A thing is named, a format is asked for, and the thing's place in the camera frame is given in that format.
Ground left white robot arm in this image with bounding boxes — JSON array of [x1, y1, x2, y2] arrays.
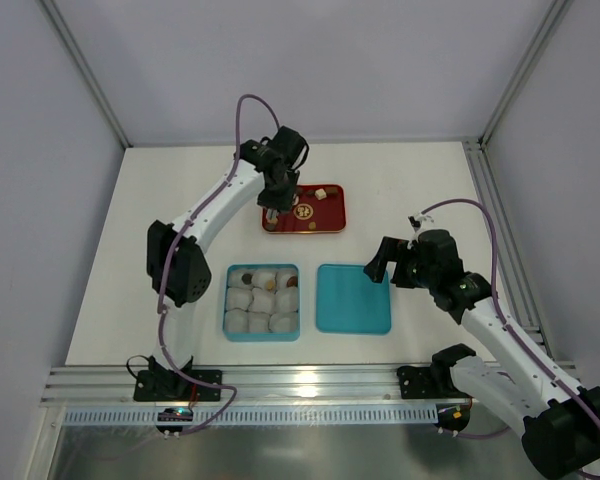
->
[[146, 126, 309, 383]]

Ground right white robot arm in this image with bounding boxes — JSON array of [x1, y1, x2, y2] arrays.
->
[[364, 229, 600, 479]]

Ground red rectangular tray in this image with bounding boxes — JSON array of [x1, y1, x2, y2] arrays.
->
[[261, 184, 346, 234]]

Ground teal box lid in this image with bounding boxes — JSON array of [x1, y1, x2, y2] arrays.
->
[[315, 264, 392, 335]]

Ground teal box with paper cups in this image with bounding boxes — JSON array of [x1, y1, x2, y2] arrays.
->
[[222, 263, 301, 343]]

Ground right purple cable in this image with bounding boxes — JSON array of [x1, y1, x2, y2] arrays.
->
[[417, 199, 600, 476]]

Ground white slotted cable duct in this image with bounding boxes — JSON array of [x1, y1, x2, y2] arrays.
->
[[63, 404, 438, 428]]

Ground aluminium mounting rail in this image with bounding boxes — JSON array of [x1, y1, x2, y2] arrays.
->
[[39, 363, 581, 407]]

